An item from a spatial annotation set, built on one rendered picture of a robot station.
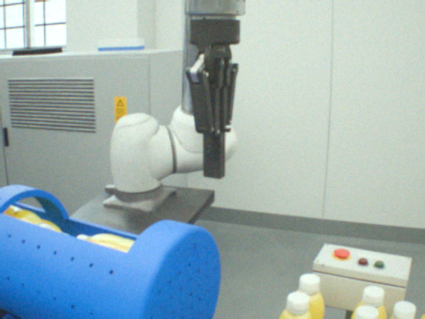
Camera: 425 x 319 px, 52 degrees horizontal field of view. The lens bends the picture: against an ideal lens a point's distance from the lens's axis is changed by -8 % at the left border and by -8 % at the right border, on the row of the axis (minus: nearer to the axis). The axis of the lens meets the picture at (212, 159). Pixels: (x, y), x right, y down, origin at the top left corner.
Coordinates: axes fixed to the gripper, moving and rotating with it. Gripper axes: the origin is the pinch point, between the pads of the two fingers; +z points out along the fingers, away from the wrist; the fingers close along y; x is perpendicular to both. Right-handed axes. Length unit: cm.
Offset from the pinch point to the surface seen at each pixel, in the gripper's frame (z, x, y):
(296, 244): 137, 56, 249
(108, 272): 18.0, 12.8, -11.6
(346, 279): 29.4, -18.7, 22.9
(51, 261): 19.1, 24.9, -12.6
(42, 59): -6, 174, 125
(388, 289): 29.9, -27.8, 22.9
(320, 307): 31.4, -15.8, 14.1
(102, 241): 17.9, 20.8, -3.1
